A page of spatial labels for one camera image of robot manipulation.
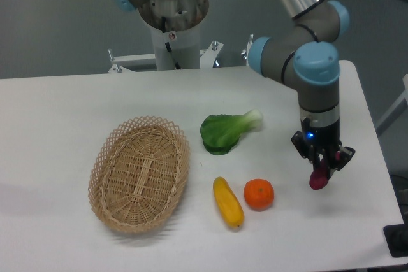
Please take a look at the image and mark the white metal base frame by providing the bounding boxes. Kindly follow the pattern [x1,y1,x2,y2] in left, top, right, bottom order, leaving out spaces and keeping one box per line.
[107,33,256,74]

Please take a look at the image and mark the purple sweet potato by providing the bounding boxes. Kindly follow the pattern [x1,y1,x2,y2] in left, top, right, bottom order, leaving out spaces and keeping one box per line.
[309,159,328,190]

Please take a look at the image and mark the white frame at right edge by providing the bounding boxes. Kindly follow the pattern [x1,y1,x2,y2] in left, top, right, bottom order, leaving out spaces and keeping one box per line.
[375,75,407,136]

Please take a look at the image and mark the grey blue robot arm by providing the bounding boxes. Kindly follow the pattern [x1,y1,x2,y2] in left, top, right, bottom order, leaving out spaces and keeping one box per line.
[114,0,354,190]

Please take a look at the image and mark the green bok choy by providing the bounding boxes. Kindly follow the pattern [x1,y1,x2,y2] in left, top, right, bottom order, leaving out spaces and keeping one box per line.
[200,109,263,155]

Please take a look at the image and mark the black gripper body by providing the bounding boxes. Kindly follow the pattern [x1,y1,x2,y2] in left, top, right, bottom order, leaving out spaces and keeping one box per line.
[291,110,355,171]

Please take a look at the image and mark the black device at table edge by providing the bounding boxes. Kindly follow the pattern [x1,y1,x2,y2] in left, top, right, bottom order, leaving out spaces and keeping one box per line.
[383,224,407,258]

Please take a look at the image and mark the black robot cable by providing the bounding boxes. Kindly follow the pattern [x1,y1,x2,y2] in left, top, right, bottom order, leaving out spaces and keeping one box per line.
[161,16,182,71]

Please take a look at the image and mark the orange mandarin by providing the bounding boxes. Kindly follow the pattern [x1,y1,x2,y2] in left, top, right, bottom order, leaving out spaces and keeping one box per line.
[244,178,275,211]

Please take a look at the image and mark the woven wicker basket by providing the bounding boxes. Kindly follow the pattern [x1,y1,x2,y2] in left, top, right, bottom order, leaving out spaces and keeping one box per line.
[88,116,190,234]

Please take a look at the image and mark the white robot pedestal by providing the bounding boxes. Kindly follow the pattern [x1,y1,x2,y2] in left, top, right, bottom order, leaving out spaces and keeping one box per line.
[138,0,209,53]

